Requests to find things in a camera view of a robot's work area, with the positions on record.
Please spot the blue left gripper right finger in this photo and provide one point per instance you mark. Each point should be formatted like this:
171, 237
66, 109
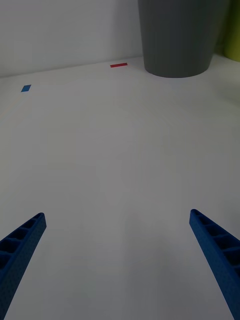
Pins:
220, 252

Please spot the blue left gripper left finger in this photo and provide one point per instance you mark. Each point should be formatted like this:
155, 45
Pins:
18, 252

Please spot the grey plastic waste bin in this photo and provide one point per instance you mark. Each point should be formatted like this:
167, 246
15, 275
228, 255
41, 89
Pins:
177, 37

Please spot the yellow-green plastic waste bin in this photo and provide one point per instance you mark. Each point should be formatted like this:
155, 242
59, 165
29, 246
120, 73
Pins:
233, 30

